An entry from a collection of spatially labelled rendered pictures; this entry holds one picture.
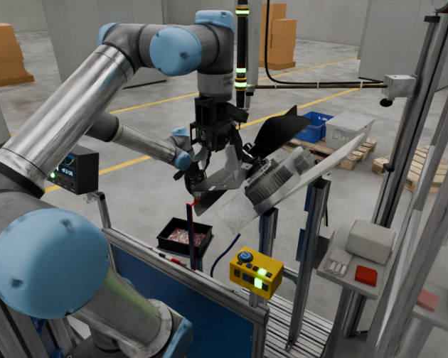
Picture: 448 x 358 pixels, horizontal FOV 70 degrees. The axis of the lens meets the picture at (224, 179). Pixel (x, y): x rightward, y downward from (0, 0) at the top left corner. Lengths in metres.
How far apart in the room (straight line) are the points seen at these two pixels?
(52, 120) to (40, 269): 0.25
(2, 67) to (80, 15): 2.66
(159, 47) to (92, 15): 6.73
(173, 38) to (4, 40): 8.55
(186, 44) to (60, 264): 0.36
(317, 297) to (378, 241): 1.10
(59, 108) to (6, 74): 8.58
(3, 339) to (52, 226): 0.55
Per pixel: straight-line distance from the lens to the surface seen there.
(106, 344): 0.88
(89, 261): 0.43
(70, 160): 1.58
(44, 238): 0.39
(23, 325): 0.93
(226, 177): 1.30
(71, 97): 0.58
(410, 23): 8.43
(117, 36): 0.65
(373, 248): 1.52
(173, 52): 0.55
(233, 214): 1.46
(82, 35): 7.22
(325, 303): 2.49
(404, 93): 1.47
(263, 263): 1.13
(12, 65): 9.13
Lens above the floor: 1.86
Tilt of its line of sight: 30 degrees down
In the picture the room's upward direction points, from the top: straight up
